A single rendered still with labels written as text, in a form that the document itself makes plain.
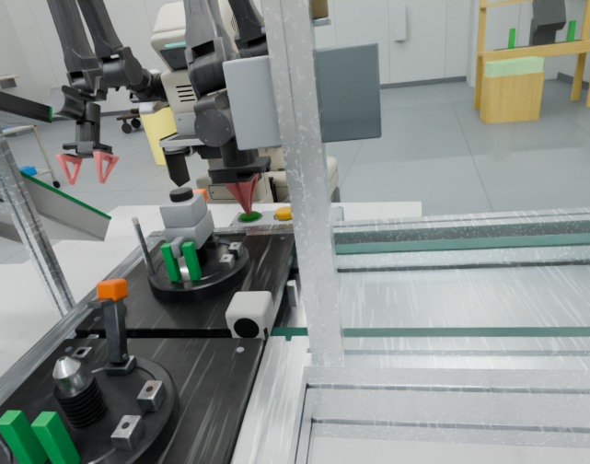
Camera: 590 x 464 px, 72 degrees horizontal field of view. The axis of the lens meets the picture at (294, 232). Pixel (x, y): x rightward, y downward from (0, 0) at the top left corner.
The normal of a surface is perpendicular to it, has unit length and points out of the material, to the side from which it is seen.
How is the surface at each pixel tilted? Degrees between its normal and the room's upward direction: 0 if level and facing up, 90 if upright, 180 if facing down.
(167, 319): 0
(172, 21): 43
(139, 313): 0
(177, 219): 90
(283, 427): 0
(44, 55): 90
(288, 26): 90
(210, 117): 90
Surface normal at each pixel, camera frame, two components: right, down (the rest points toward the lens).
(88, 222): 0.94, 0.03
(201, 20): -0.26, -0.04
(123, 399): -0.13, -0.90
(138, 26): -0.27, 0.44
